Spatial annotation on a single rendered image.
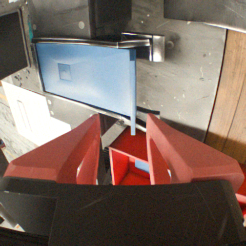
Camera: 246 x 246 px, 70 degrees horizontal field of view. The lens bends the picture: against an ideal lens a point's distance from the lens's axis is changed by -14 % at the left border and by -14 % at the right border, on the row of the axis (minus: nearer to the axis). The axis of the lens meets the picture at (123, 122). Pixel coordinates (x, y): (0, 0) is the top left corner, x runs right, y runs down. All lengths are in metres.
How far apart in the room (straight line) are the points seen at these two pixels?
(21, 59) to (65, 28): 0.25
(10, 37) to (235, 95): 0.41
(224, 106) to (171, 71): 0.08
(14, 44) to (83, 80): 0.26
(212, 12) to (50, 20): 0.17
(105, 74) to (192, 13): 0.11
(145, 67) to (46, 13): 0.15
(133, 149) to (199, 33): 0.19
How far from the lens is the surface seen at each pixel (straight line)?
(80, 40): 0.21
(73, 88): 0.24
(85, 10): 0.20
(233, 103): 0.27
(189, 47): 0.25
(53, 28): 0.24
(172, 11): 0.23
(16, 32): 0.45
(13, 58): 0.45
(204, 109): 0.28
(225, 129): 0.29
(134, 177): 0.41
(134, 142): 0.31
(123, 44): 0.18
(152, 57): 0.17
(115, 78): 0.20
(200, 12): 0.22
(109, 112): 0.22
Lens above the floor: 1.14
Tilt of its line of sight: 43 degrees down
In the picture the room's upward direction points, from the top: 136 degrees counter-clockwise
